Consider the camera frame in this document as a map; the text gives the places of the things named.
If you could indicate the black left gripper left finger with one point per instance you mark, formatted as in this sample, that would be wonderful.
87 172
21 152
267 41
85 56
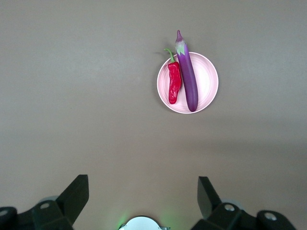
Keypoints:
69 206

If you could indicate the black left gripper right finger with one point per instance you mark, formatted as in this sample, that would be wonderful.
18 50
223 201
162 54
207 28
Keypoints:
217 215

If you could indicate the long purple eggplant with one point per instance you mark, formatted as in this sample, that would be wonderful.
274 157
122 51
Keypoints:
189 81

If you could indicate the red chili pepper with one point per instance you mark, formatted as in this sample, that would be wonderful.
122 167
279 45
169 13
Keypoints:
174 83

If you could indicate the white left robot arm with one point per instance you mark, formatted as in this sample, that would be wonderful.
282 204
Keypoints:
144 224

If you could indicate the brown table cloth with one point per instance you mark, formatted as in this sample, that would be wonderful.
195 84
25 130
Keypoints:
72 95

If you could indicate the pink round plate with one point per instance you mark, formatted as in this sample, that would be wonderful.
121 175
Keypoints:
206 81

